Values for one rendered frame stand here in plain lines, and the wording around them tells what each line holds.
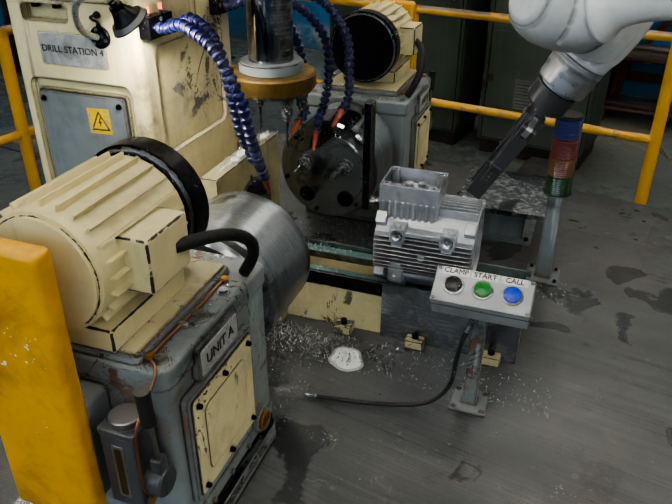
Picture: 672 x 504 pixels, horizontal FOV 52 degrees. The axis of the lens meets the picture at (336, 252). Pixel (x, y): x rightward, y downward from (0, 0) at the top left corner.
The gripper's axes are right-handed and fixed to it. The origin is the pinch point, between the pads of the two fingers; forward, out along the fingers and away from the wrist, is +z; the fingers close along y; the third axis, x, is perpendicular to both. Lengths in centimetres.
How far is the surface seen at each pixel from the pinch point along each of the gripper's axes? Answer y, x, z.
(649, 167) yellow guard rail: -224, 84, 41
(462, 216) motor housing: -2.5, 1.8, 10.7
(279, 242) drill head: 23.3, -23.2, 22.7
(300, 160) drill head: -24, -34, 35
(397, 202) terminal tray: -0.9, -10.1, 15.7
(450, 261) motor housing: 2.2, 5.1, 17.8
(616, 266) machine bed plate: -47, 46, 19
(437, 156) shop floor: -309, 2, 138
